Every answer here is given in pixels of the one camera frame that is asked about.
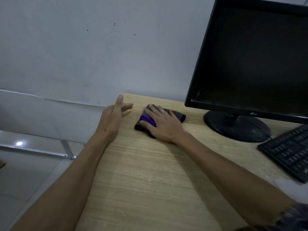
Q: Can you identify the person's right hand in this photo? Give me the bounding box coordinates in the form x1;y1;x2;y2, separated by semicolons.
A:
139;104;187;145

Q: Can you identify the person's left hand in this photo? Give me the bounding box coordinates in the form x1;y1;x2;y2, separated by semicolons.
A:
96;94;134;142

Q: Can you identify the purple grey cleaning cloth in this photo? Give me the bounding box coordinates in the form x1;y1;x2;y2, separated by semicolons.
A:
134;104;187;139

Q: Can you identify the black keyboard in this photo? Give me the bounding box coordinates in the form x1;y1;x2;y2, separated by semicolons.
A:
257;124;308;184

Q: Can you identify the person's right forearm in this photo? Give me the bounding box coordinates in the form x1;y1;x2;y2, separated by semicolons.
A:
175;132;297;227

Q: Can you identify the person's left forearm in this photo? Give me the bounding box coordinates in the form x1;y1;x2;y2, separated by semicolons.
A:
9;132;114;231

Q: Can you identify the light wooden table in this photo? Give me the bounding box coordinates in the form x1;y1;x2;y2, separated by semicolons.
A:
74;93;308;231

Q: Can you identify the black computer monitor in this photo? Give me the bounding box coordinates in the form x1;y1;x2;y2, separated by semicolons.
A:
184;0;308;143

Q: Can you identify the white metal frame leg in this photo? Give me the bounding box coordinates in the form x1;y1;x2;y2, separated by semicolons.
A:
59;139;77;160

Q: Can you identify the thin black keyboard cable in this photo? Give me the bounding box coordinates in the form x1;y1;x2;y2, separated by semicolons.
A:
237;116;273;141

